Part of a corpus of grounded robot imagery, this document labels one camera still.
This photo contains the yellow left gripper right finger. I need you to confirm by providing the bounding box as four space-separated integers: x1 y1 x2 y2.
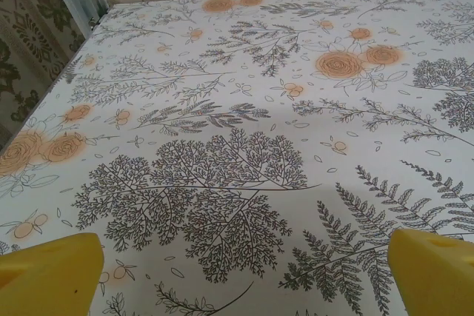
387 229 474 316

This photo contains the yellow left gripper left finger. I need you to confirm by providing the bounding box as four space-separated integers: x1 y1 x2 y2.
0 232 104 316

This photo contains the floral patterned tablecloth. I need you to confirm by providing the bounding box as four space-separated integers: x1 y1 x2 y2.
0 0 474 316

